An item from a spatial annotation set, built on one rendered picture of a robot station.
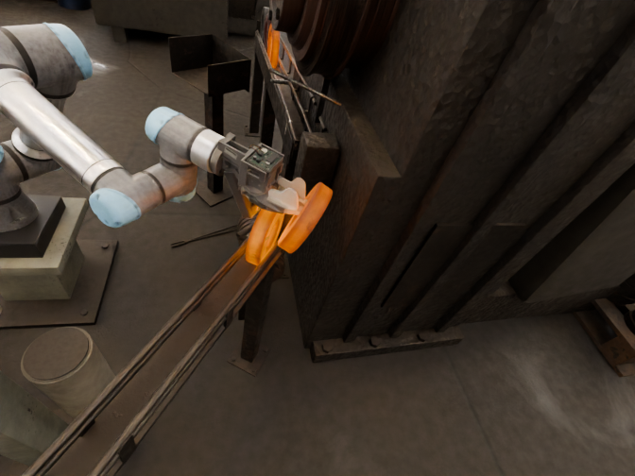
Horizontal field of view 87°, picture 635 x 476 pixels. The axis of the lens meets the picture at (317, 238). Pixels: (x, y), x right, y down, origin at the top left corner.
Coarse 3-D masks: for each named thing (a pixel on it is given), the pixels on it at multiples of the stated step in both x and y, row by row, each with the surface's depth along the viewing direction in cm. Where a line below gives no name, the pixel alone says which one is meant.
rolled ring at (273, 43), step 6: (270, 24) 154; (270, 30) 155; (270, 36) 159; (276, 36) 149; (270, 42) 162; (276, 42) 149; (270, 48) 163; (276, 48) 150; (270, 54) 154; (276, 54) 152; (270, 60) 155; (276, 60) 155
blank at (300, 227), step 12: (312, 192) 67; (324, 192) 63; (312, 204) 60; (324, 204) 61; (300, 216) 60; (312, 216) 60; (288, 228) 66; (300, 228) 60; (312, 228) 60; (288, 240) 62; (300, 240) 61; (288, 252) 66
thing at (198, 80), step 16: (176, 48) 136; (192, 48) 141; (208, 48) 146; (224, 48) 142; (176, 64) 140; (192, 64) 145; (208, 64) 151; (224, 64) 127; (240, 64) 132; (192, 80) 138; (208, 80) 126; (224, 80) 131; (240, 80) 137; (208, 96) 131; (208, 112) 149; (208, 176) 176; (208, 192) 180; (224, 192) 183
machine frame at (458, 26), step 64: (448, 0) 57; (512, 0) 49; (576, 0) 48; (384, 64) 79; (448, 64) 57; (512, 64) 54; (576, 64) 60; (384, 128) 79; (448, 128) 65; (512, 128) 68; (576, 128) 68; (384, 192) 74; (448, 192) 74; (512, 192) 79; (576, 192) 85; (320, 256) 110; (384, 256) 94; (448, 256) 99; (512, 256) 104; (320, 320) 117; (384, 320) 128; (448, 320) 134
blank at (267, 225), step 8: (264, 216) 68; (272, 216) 69; (280, 216) 76; (256, 224) 68; (264, 224) 68; (272, 224) 70; (280, 224) 79; (256, 232) 68; (264, 232) 68; (272, 232) 79; (256, 240) 68; (264, 240) 68; (272, 240) 78; (248, 248) 69; (256, 248) 69; (264, 248) 71; (248, 256) 71; (256, 256) 70; (264, 256) 74; (256, 264) 73
